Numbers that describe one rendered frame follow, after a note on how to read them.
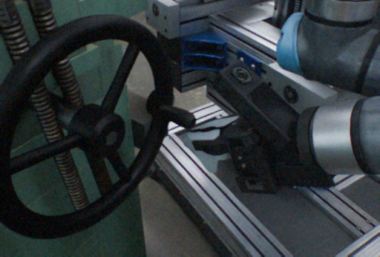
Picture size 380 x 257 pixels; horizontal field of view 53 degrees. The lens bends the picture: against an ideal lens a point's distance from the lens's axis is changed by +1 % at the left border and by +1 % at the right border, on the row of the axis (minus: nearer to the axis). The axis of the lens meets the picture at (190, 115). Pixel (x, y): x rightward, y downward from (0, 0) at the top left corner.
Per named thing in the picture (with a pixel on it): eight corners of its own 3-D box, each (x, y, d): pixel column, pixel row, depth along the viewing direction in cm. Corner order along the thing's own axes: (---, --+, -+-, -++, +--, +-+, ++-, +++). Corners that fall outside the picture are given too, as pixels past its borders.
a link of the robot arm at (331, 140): (341, 121, 34) (368, 83, 39) (295, 125, 37) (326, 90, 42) (366, 190, 36) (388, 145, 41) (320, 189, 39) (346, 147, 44)
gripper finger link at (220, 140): (188, 157, 49) (243, 154, 43) (184, 147, 48) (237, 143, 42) (209, 138, 52) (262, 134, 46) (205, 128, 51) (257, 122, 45)
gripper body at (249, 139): (235, 194, 48) (326, 199, 39) (208, 135, 45) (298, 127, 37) (263, 160, 53) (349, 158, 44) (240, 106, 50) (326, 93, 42)
